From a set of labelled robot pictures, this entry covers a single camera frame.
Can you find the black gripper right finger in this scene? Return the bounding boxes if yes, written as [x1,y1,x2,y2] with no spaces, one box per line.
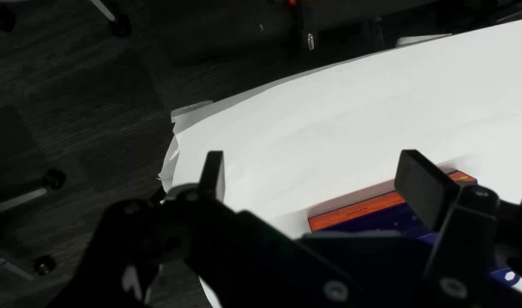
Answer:
[394,148,459,230]

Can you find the blue orange tool box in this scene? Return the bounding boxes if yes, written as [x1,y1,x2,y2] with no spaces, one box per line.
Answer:
[309,169,522,294]

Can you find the white table cover sheet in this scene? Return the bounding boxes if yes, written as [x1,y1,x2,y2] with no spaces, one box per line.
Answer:
[160,18,522,235]

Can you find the black office chair base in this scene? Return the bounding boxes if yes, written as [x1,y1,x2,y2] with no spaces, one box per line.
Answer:
[0,169,68,280]

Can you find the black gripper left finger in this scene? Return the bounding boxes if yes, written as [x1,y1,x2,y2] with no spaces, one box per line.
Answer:
[199,150,225,198]

